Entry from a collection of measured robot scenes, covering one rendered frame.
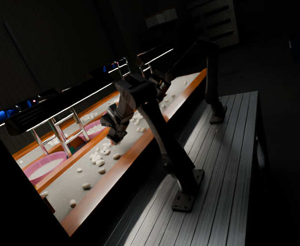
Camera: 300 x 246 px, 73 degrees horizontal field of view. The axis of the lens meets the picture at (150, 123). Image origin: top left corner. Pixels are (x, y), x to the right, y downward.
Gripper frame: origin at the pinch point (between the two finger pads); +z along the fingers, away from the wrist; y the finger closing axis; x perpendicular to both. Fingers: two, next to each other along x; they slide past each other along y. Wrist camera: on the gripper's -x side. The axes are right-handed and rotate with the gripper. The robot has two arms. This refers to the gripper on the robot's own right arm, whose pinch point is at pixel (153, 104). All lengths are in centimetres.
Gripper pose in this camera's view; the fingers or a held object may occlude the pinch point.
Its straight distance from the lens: 133.0
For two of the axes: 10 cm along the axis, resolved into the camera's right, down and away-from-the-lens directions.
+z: -4.1, 6.2, 6.7
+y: -4.7, 4.9, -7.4
